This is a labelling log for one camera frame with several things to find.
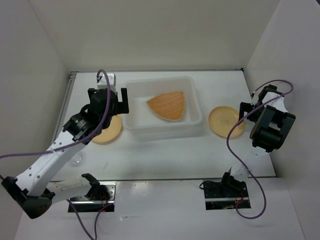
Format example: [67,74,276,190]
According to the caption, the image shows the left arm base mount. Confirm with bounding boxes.
[70,181,117,213]

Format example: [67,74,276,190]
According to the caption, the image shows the yellow plate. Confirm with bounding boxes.
[208,106,239,138]
[92,115,123,144]

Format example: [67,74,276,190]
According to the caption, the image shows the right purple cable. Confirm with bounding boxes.
[226,79,295,220]

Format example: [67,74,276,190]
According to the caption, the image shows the clear plastic cup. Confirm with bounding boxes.
[69,152,82,167]

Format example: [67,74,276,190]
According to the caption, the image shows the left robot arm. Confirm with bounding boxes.
[1,88,129,219]

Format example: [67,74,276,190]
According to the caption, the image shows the clear plastic bin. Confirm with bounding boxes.
[122,76,203,141]

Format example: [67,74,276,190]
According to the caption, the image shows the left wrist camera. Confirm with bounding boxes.
[96,72,117,93]

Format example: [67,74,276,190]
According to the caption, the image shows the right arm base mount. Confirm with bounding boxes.
[199,180,251,211]

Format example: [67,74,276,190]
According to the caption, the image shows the woven bamboo basket tray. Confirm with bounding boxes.
[146,91,186,121]

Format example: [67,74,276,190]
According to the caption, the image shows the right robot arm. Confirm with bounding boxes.
[219,84,296,197]

